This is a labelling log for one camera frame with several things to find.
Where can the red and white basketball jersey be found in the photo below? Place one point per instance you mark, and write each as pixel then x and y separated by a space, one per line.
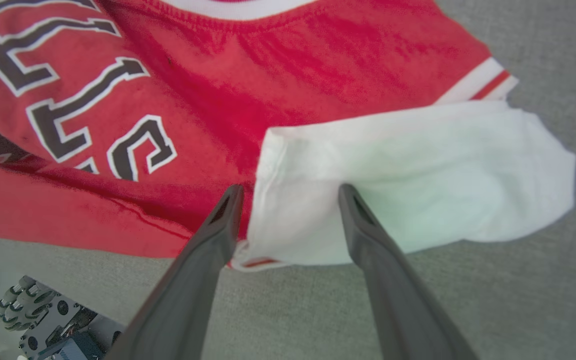
pixel 293 75

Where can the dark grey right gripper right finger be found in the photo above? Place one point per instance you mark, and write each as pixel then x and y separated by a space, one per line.
pixel 398 300

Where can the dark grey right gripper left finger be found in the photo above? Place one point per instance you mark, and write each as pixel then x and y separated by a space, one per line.
pixel 188 300

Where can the grey metal robot base wheel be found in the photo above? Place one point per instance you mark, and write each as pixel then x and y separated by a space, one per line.
pixel 48 320

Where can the grey fabric sofa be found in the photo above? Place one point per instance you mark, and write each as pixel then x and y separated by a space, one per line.
pixel 518 300

